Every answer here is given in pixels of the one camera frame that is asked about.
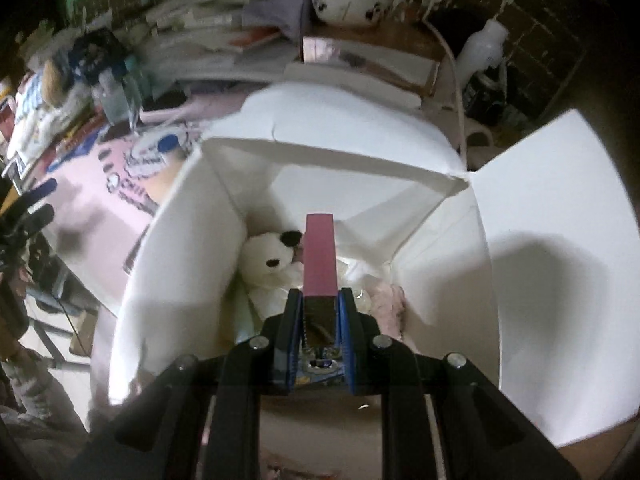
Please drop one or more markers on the pink printed desk mat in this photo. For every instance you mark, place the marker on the pink printed desk mat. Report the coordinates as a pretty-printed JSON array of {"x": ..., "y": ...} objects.
[{"x": 100, "y": 185}]

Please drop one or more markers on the pink fluffy item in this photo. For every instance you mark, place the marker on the pink fluffy item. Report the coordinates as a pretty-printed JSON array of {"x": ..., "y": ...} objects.
[{"x": 387, "y": 307}]

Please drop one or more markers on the small white jar blue lid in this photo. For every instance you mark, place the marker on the small white jar blue lid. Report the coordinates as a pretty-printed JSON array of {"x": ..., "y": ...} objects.
[{"x": 167, "y": 143}]

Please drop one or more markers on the white fluffy lettered pouch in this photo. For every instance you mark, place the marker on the white fluffy lettered pouch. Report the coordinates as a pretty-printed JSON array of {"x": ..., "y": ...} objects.
[{"x": 40, "y": 125}]

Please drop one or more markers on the small white bottle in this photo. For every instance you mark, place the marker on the small white bottle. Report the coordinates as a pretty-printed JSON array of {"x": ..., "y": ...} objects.
[{"x": 480, "y": 52}]

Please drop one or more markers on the white cardboard box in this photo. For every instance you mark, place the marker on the white cardboard box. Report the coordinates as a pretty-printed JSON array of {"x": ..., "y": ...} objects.
[{"x": 550, "y": 210}]

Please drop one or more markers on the pink rectangular cosmetic box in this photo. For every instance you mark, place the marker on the pink rectangular cosmetic box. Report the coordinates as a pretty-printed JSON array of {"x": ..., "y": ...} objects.
[{"x": 320, "y": 255}]

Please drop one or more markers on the stack of books and magazines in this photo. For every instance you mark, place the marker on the stack of books and magazines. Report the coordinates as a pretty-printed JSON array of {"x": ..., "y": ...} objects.
[{"x": 200, "y": 25}]

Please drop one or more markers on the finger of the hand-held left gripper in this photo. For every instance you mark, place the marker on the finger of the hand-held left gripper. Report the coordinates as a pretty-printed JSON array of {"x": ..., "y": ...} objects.
[
  {"x": 37, "y": 220},
  {"x": 40, "y": 192}
]

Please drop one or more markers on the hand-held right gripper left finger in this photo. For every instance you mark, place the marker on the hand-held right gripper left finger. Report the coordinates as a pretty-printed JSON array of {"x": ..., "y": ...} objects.
[{"x": 295, "y": 345}]

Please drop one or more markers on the blue snack bag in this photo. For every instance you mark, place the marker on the blue snack bag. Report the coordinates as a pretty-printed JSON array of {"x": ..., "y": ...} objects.
[{"x": 95, "y": 52}]

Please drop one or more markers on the clear flip-cap bottle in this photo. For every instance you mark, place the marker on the clear flip-cap bottle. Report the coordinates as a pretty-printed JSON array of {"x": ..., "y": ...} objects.
[{"x": 112, "y": 100}]

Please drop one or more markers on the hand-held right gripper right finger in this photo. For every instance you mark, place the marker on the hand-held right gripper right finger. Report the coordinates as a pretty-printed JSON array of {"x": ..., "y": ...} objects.
[{"x": 346, "y": 345}]

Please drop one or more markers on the panda plush toy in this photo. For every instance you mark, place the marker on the panda plush toy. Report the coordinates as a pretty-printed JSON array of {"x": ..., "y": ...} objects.
[{"x": 262, "y": 260}]

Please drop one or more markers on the purple cloth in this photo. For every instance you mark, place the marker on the purple cloth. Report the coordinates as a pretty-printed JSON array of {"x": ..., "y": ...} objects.
[{"x": 280, "y": 10}]

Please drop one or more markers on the peach makeup sponge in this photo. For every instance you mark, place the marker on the peach makeup sponge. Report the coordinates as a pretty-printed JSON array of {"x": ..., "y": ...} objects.
[{"x": 165, "y": 185}]

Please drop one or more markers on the brown cardboard box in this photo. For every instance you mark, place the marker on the brown cardboard box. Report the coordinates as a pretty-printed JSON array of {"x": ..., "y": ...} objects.
[{"x": 390, "y": 42}]

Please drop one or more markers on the panda print bowl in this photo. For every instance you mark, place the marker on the panda print bowl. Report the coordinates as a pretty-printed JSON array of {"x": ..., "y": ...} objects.
[{"x": 350, "y": 7}]

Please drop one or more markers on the dark jar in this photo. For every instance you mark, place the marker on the dark jar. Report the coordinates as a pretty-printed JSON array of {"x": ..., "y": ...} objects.
[{"x": 482, "y": 97}]

